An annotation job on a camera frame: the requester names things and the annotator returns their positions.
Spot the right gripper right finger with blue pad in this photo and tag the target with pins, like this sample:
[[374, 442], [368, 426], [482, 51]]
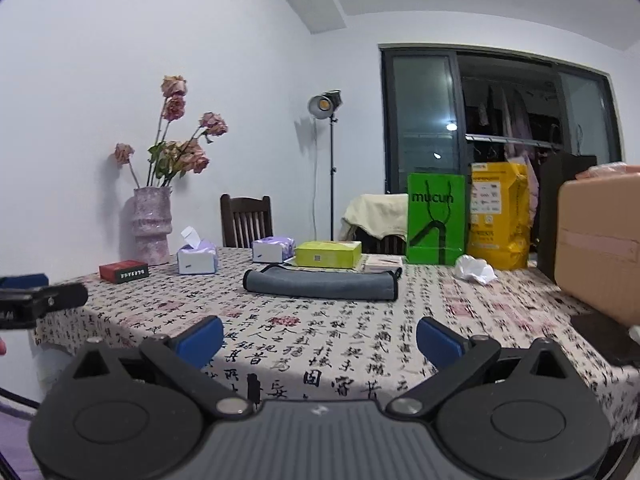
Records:
[[438, 344]]

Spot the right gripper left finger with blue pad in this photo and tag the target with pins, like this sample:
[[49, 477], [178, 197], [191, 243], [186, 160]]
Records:
[[200, 342]]

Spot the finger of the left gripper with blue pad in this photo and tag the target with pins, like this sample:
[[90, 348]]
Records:
[[24, 281], [49, 298]]

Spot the purple and grey towel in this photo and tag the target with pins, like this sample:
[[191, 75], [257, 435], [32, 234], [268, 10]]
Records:
[[276, 280]]

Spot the crumpled white tissue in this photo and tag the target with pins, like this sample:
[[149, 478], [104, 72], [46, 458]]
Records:
[[473, 270]]

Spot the red and green small box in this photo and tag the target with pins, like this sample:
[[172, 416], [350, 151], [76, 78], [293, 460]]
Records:
[[124, 271]]

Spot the open purple tissue pack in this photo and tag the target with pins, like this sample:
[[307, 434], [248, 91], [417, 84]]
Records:
[[197, 256]]

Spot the calligraphy print tablecloth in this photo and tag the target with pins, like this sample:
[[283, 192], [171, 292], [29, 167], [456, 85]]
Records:
[[297, 348]]

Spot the small white product box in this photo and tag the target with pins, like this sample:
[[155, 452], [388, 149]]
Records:
[[382, 263]]

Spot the chair under cream cloth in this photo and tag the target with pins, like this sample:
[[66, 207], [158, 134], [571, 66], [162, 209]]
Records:
[[392, 245]]

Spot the sealed purple tissue pack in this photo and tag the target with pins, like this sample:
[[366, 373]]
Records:
[[273, 249]]

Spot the speckled purple ceramic vase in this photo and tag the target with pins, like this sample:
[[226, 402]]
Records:
[[151, 224]]

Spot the dark wooden chair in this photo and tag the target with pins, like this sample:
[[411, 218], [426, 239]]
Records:
[[244, 220]]

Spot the lime green cardboard box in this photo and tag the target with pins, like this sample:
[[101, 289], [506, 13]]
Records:
[[328, 255]]

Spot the yellow paper delivery bag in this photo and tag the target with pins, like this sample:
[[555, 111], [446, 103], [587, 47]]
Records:
[[499, 215]]

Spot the green mucun paper bag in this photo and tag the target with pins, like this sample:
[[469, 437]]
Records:
[[437, 218]]

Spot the cream cloth on chair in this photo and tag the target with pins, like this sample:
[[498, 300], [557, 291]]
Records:
[[379, 215]]

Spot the black smartphone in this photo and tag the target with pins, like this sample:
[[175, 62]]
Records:
[[610, 339]]

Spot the beige pink suitcase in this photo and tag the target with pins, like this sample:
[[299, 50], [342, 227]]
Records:
[[597, 246]]

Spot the dark framed sliding window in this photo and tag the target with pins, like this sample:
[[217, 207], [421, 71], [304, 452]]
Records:
[[445, 108]]

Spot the studio light on stand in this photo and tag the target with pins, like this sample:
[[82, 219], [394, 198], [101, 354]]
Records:
[[322, 107]]

